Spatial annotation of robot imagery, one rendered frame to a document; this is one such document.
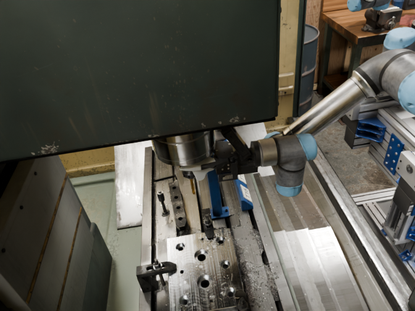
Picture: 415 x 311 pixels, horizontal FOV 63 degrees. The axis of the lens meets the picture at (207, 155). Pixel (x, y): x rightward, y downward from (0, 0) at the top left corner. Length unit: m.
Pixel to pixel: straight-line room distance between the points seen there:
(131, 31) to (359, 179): 2.57
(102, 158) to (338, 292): 1.49
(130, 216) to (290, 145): 1.15
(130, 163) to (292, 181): 1.19
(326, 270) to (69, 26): 1.25
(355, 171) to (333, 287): 1.71
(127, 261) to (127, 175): 0.49
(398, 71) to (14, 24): 0.83
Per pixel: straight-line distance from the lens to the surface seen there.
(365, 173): 3.05
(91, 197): 2.16
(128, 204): 1.88
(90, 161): 2.22
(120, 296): 1.63
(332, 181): 1.73
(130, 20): 0.60
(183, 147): 0.77
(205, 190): 1.53
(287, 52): 1.94
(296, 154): 0.91
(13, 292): 0.93
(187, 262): 1.19
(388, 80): 1.00
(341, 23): 3.45
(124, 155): 2.01
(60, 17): 0.62
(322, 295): 1.43
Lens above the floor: 1.96
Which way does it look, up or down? 38 degrees down
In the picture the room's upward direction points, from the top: 8 degrees counter-clockwise
